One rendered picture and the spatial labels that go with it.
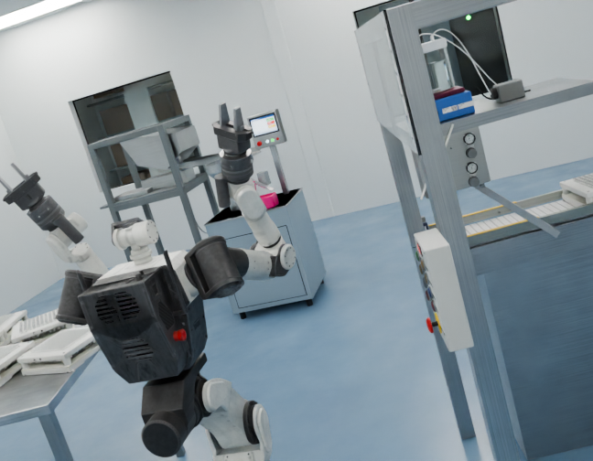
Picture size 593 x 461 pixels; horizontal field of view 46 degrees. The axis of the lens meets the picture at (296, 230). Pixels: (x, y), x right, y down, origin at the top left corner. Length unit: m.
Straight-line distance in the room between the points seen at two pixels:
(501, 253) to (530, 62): 4.93
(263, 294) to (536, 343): 2.74
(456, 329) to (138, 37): 6.65
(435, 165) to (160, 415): 0.97
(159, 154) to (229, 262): 4.07
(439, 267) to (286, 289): 3.42
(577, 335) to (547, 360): 0.14
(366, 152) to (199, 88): 1.92
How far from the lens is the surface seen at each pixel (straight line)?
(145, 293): 1.82
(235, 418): 2.31
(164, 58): 7.89
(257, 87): 7.58
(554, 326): 2.72
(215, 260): 1.88
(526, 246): 2.54
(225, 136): 1.91
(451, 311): 1.69
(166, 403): 2.00
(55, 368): 2.69
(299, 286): 4.99
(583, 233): 2.60
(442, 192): 1.73
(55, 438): 2.52
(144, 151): 5.97
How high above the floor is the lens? 1.63
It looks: 13 degrees down
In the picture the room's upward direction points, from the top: 16 degrees counter-clockwise
